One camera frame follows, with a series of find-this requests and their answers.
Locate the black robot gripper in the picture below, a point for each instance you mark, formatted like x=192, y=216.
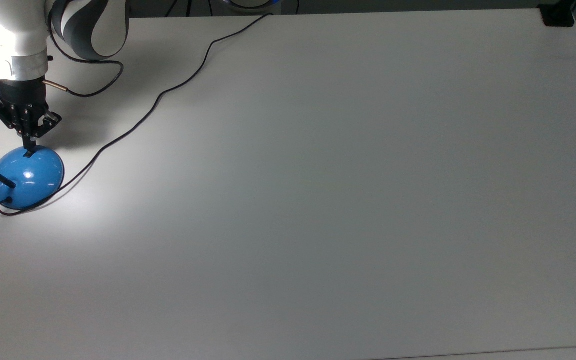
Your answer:
x=20, y=95

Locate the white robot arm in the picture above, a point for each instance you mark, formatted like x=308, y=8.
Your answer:
x=15, y=30

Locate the black table clamp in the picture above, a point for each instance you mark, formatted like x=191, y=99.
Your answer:
x=557, y=15

